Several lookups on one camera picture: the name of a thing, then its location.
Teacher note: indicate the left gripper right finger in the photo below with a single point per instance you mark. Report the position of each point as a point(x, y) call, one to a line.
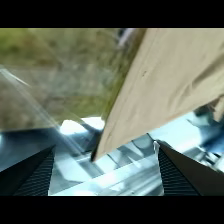
point(181, 176)

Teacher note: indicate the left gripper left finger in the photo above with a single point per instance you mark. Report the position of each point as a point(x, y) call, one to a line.
point(31, 176)

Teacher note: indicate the beige garment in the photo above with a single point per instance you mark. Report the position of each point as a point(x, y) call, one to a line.
point(160, 90)

